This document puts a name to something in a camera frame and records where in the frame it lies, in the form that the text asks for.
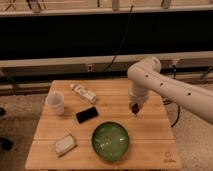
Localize black floor cable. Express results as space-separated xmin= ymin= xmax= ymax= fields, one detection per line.
xmin=162 ymin=64 xmax=181 ymax=128

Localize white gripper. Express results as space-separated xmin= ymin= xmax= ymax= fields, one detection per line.
xmin=128 ymin=87 xmax=149 ymax=111

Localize green ceramic bowl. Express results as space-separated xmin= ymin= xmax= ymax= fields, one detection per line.
xmin=91 ymin=121 xmax=129 ymax=162

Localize black smartphone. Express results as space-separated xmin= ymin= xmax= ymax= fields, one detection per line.
xmin=76 ymin=107 xmax=98 ymax=123

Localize black hanging cable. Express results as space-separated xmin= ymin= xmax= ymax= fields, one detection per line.
xmin=101 ymin=4 xmax=135 ymax=73

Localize white plastic cup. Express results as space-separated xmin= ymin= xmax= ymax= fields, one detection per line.
xmin=46 ymin=92 xmax=65 ymax=115

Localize white sponge block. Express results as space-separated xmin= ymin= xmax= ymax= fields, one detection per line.
xmin=53 ymin=134 xmax=76 ymax=157

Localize white wall outlet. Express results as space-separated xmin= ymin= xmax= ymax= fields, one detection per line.
xmin=88 ymin=64 xmax=93 ymax=72

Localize dark red pepper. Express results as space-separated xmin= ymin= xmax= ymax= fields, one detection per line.
xmin=131 ymin=103 xmax=139 ymax=115

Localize wooden table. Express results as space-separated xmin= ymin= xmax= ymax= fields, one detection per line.
xmin=25 ymin=79 xmax=182 ymax=171

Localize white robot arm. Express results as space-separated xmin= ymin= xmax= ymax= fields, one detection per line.
xmin=127 ymin=56 xmax=213 ymax=125

